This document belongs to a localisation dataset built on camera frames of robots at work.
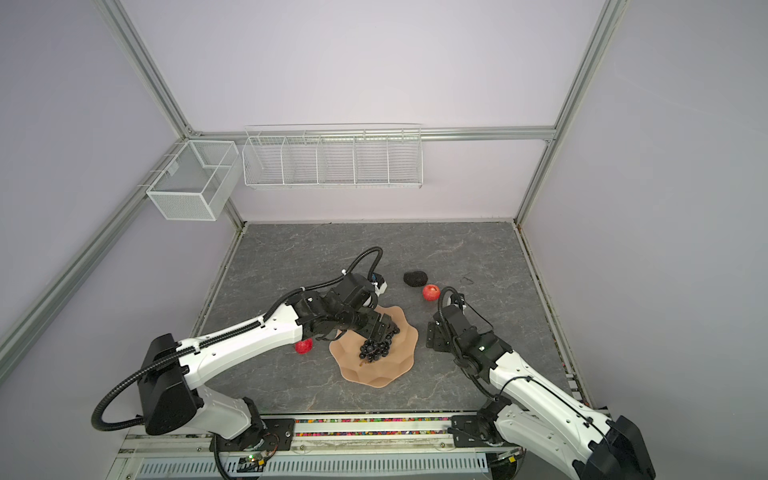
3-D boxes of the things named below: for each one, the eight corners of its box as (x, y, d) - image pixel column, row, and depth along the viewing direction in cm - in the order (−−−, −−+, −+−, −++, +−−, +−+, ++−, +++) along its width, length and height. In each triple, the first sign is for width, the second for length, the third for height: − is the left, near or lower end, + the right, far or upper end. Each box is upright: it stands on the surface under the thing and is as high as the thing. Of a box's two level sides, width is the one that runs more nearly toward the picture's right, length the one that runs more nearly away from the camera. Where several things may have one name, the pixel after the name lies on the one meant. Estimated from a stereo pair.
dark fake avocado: (403, 288, 103) (403, 282, 100) (403, 276, 106) (403, 270, 103) (427, 288, 103) (428, 282, 100) (426, 276, 106) (427, 270, 103)
